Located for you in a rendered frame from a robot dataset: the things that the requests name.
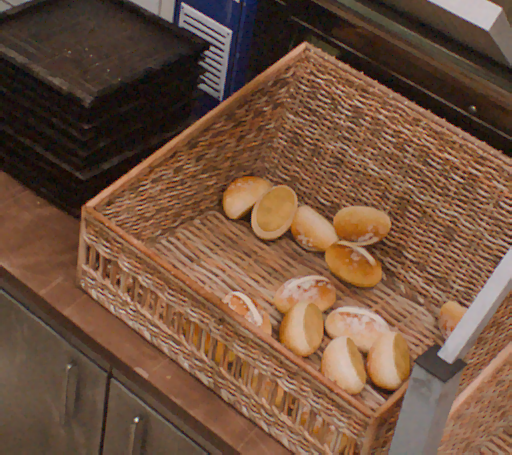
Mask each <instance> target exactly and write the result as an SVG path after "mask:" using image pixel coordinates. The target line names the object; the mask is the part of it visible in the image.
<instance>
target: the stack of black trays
mask: <svg viewBox="0 0 512 455"><path fill-rule="evenodd" d="M209 49H210V43H208V42H206V41H204V40H202V38H200V37H198V36H197V35H195V34H192V33H190V32H188V31H186V30H184V29H183V28H181V27H179V26H177V25H174V24H172V23H170V22H169V20H167V19H165V18H163V17H161V16H159V15H157V14H155V13H153V12H151V11H149V10H147V9H145V8H143V7H142V6H140V5H137V4H135V3H133V1H131V0H29V1H25V2H23V3H20V5H18V6H15V7H13V8H10V9H6V10H4V11H1V12H0V167H1V168H3V169H4V170H6V171H7V172H10V173H11V175H13V176H14V177H16V178H17V179H19V180H20V181H22V182H23V183H24V184H27V185H28V186H30V187H31V188H33V189H34V190H36V191H37V192H39V194H40V195H42V196H43V197H46V198H47V199H49V200H50V201H52V202H53V203H54V204H56V205H57V206H59V207H60V208H63V209H64V210H66V211H67V213H69V214H70V215H72V216H73V217H75V218H79V217H82V208H83V205H85V204H86V203H87V202H86V200H87V201H88V200H92V199H93V198H94V197H96V196H97V195H100V194H101V190H102V191H104V190H105V189H106V188H108V187H109V186H110V185H112V184H113V183H114V182H115V181H114V179H115V180H116V181H117V180H119V179H121V178H122V177H123V176H125V175H126V173H127V172H129V170H128V169H130V170H132V169H133V168H134V167H136V166H138V165H139V164H141V163H142V162H143V160H144V161H145V160H146V159H147V158H149V157H150V156H151V154H153V153H154V152H156V151H157V150H156V149H158V150H159V149H160V148H162V147H163V146H165V145H166V144H167V143H169V142H170V141H169V140H173V139H175V138H176V137H178V136H179V134H180V133H182V131H183V130H186V129H187V128H188V127H190V126H191V125H192V124H195V122H196V121H199V120H200V119H201V118H199V117H198V115H196V114H194V113H192V112H191V110H192V109H195V108H197V107H199V106H201V105H202V104H201V103H199V102H198V101H196V99H198V98H200V96H201V95H203V94H204V92H202V91H201V90H199V89H197V88H196V86H198V85H200V84H202V83H204V82H206V81H205V80H204V79H202V78H200V75H202V74H204V73H206V72H207V70H206V69H204V68H202V67H200V66H199V65H197V64H198V63H200V62H202V61H205V60H206V57H205V56H203V55H201V53H203V52H205V51H207V50H209ZM195 120H196V121H195ZM182 129H183V130H182ZM168 139H169V140H168ZM142 159H143V160H142ZM88 202H89V201H88Z"/></svg>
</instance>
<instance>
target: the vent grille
mask: <svg viewBox="0 0 512 455"><path fill-rule="evenodd" d="M179 27H181V28H183V29H184V30H186V31H188V32H190V33H192V34H195V35H197V36H198V37H200V38H202V40H204V41H206V42H208V43H210V49H209V50H207V51H205V52H203V53H201V55H203V56H205V57H206V60H205V61H202V62H200V63H198V64H197V65H199V66H200V67H202V68H204V69H206V70H207V72H206V73H204V74H202V75H200V78H202V79H204V80H205V81H206V82H204V83H202V84H200V85H198V87H200V88H201V89H203V90H204V91H206V92H208V93H209V94H211V95H213V96H215V98H217V99H218V100H220V101H222V97H223V89H224V83H225V75H226V68H227V62H228V54H229V47H230V41H232V33H233V31H230V30H228V29H227V28H225V27H223V26H221V25H220V24H218V23H216V22H214V21H212V19H210V18H208V17H207V16H205V15H203V14H201V13H200V12H198V11H196V10H193V9H192V8H190V7H188V6H187V5H185V4H183V3H182V6H181V14H180V24H179Z"/></svg>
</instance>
